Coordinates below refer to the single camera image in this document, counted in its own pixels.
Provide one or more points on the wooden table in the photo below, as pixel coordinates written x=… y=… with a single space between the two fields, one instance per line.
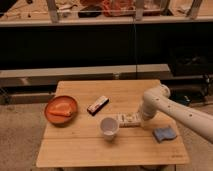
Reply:
x=81 y=144

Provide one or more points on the orange carrot piece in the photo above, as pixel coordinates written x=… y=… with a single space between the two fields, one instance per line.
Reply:
x=62 y=109

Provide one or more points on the metal shelf frame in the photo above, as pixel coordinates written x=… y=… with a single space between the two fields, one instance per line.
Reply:
x=20 y=13

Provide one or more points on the white paper cup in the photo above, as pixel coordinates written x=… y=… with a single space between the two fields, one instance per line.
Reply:
x=109 y=128

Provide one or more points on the red cloth on shelf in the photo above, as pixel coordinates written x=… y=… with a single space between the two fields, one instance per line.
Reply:
x=114 y=8

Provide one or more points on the blue sponge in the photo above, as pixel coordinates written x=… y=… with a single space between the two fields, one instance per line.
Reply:
x=162 y=134

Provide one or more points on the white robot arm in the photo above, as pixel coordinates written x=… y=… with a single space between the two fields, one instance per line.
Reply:
x=157 y=99

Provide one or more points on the orange bowl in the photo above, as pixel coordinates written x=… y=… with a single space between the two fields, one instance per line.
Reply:
x=60 y=120

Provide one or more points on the white plastic bottle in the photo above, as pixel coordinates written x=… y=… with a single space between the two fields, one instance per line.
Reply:
x=128 y=120

